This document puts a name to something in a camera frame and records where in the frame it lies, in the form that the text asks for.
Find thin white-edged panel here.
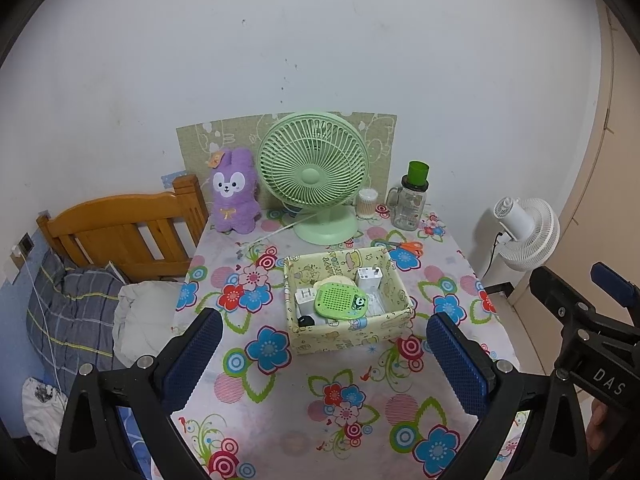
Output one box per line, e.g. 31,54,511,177
106,259,133,284

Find green perforated oval case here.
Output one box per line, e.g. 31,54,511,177
312,280,369,319

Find white fan power cord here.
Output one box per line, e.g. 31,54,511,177
235,210,316,257

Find black fan cable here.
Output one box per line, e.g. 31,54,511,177
480,230,503,281

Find person's right hand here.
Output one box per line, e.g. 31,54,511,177
585,399,632,461

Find wooden bed headboard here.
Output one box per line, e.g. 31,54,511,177
36,175,210,283

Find beige cartoon wall mat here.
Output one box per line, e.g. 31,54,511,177
176,112,398,211

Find orange-handled scissors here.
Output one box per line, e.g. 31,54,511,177
374,240,425,256

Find purple plush toy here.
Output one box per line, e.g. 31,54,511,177
207,147,262,235

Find yellow cartoon fabric storage box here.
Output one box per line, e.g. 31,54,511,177
283,246,416,356

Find white printed garment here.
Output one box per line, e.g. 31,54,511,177
22,376,69,455

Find green desk fan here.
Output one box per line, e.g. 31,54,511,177
257,111,371,246

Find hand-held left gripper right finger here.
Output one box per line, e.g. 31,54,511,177
426,311,593,480

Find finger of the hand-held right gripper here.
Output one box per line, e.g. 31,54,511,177
529,266,640,348
590,262,640,308

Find grey plaid quilt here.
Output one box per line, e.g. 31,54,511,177
27,250,132,386

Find white pillow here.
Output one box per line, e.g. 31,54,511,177
112,280,187,368

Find glass mug jar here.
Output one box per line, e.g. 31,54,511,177
385,180,432,232

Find white floor fan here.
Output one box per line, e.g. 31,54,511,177
492,197,561,272

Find green plastic cup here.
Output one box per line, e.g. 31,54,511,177
406,161,431,186

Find large white charger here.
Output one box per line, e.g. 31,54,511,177
356,267,383,292

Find floral tablecloth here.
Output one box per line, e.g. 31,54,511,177
170,202,531,480

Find thin white charging cable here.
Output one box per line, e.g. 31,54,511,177
10,247,66,396

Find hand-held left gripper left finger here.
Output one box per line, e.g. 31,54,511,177
54,307,224,480

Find cotton swab container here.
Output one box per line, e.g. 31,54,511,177
356,188,379,219

